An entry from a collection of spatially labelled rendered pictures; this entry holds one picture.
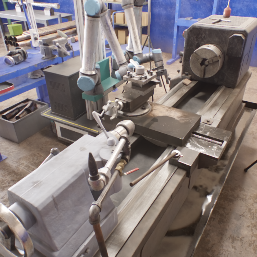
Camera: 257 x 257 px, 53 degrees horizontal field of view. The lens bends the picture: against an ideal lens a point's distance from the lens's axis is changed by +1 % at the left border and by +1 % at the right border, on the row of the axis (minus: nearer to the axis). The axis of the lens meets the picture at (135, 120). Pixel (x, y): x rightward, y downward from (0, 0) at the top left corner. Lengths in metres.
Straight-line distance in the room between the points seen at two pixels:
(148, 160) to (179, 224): 0.43
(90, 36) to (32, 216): 1.54
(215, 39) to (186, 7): 3.66
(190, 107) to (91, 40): 0.98
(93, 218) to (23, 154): 2.35
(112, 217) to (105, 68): 1.95
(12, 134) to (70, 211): 2.41
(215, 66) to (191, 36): 0.39
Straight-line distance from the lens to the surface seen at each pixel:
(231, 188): 2.61
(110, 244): 1.12
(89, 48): 2.16
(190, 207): 1.82
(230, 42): 2.27
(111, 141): 1.01
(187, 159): 1.42
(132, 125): 1.23
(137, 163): 1.60
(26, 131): 3.30
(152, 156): 1.66
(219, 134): 1.67
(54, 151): 1.09
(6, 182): 2.80
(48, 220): 0.90
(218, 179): 2.06
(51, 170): 0.95
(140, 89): 1.71
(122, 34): 6.37
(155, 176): 1.36
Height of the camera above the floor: 1.77
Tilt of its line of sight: 31 degrees down
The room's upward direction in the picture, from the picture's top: straight up
